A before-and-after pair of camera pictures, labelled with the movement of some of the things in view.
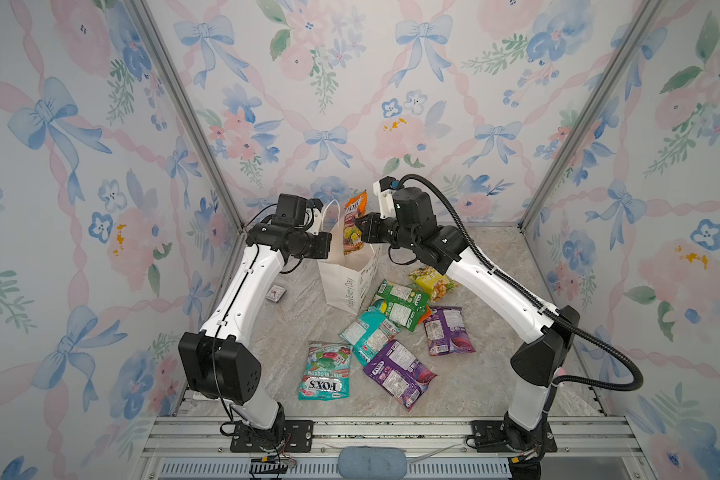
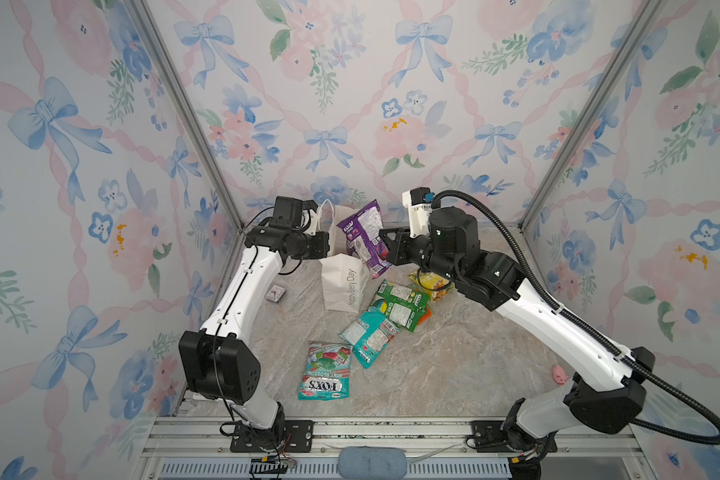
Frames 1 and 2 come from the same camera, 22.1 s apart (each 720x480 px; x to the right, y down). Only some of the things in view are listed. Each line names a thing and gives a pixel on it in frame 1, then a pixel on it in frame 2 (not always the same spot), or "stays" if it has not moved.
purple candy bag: x=446 y=332 → x=362 y=230
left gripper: x=324 y=245 stays
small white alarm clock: x=275 y=294 stays
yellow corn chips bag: x=436 y=284 stays
